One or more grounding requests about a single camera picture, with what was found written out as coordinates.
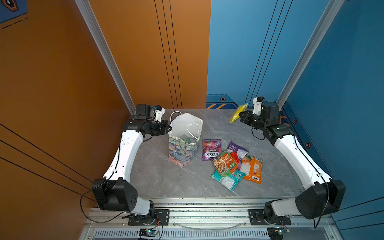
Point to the orange green noodle snack bag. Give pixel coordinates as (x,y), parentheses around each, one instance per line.
(225,164)

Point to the teal Fox's mint candy bag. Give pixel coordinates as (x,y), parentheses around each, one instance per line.
(231,181)

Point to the yellow snack bag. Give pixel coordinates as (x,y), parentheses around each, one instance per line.
(236,115)

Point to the left aluminium corner post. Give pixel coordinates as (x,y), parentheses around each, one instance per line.
(104,49)

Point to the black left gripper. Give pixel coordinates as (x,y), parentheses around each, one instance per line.
(163,124)

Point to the aluminium corner post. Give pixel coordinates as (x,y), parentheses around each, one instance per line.
(104,49)
(315,39)

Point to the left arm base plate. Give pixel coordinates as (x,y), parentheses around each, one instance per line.
(157,216)

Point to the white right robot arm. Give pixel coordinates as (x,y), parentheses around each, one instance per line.
(322,194)

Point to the orange Fox's candy bag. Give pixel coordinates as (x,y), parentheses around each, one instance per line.
(252,168)

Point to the green circuit board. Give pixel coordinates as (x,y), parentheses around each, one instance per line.
(148,233)
(282,231)

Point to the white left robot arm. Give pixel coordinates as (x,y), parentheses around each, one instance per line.
(114,192)

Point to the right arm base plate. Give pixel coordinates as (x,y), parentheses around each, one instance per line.
(259,217)

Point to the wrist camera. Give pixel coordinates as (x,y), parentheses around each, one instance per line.
(159,112)
(258,105)

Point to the left green circuit board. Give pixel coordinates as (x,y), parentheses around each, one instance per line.
(148,233)

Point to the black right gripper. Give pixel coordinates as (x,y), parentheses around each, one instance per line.
(248,114)

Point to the purple Fox's berries candy bag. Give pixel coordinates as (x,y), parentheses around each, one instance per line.
(211,149)

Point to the red snack packet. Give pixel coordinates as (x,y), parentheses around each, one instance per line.
(235,157)

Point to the right green circuit board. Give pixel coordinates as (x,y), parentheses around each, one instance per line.
(282,231)

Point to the right aluminium corner post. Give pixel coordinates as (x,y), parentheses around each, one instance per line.
(315,39)

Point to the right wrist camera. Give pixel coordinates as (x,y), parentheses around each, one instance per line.
(258,105)

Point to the purple snack packet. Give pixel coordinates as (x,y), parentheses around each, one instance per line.
(241,152)

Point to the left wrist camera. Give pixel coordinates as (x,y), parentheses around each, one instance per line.
(159,112)

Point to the floral paper gift bag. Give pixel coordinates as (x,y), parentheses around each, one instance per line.
(184,137)

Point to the aluminium front rail frame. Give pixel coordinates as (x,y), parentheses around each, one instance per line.
(210,218)

